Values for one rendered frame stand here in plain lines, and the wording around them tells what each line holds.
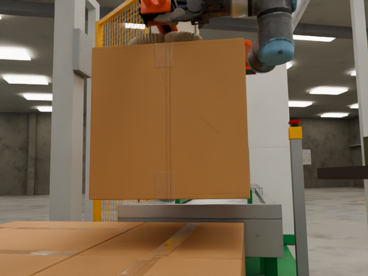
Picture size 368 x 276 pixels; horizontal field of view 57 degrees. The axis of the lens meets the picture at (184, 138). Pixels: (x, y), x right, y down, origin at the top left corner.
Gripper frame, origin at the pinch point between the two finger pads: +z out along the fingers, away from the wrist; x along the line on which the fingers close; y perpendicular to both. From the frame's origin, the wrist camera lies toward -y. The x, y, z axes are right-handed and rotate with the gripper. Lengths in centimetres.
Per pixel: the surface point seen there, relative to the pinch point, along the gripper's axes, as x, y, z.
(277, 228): -69, 58, -34
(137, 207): -60, 58, 25
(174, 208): -60, 58, 8
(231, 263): -65, -12, -19
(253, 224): -67, 58, -24
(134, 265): -65, -16, 1
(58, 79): 22, 126, 104
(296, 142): -29, 114, -51
